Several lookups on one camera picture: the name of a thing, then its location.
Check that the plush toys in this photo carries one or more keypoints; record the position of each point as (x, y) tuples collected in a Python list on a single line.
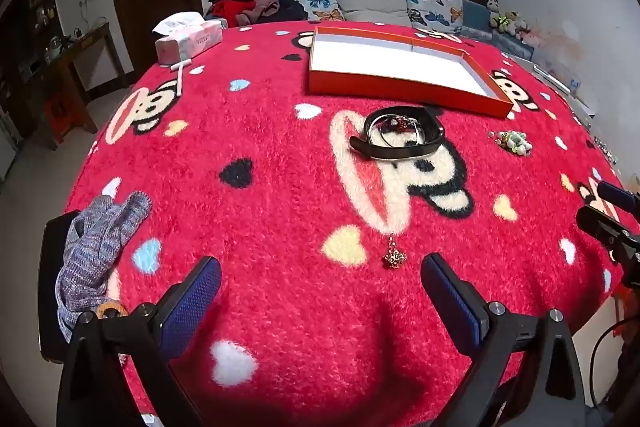
[(510, 22)]

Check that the grey pillow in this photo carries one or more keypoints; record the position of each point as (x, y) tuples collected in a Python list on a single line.
[(372, 4)]

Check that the pile of clothes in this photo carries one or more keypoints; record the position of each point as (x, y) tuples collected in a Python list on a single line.
[(250, 4)]

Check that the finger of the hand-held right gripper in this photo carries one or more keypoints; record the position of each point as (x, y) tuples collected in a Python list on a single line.
[(616, 194), (600, 223)]

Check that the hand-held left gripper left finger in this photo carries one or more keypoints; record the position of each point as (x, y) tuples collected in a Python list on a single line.
[(192, 302)]

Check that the grey knit glove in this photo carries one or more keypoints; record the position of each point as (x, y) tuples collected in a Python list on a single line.
[(95, 237)]

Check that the wooden side table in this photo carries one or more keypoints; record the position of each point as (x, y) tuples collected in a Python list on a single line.
[(75, 52)]

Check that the dark display cabinet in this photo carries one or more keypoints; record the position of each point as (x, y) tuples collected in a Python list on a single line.
[(25, 37)]

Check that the blue sofa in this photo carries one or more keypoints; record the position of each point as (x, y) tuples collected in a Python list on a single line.
[(475, 14)]

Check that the plain silver hoop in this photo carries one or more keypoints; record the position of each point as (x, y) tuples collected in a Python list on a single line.
[(376, 132)]

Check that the red gold charm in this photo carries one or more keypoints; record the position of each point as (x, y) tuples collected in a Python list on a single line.
[(395, 258)]

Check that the white stick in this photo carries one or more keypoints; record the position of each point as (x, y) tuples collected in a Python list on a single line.
[(179, 79)]

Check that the pink tissue pack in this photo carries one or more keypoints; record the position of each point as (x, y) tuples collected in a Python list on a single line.
[(190, 41)]

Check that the red printed blanket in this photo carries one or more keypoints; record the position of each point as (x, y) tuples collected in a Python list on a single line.
[(280, 207)]

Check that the silver hoop with red bead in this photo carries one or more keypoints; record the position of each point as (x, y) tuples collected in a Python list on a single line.
[(397, 124)]

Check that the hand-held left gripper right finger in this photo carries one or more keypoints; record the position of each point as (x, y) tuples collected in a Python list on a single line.
[(452, 307)]

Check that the black chair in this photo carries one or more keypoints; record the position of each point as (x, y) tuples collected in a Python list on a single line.
[(50, 287)]

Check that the orange shallow box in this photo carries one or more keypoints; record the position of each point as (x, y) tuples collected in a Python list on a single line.
[(400, 67)]

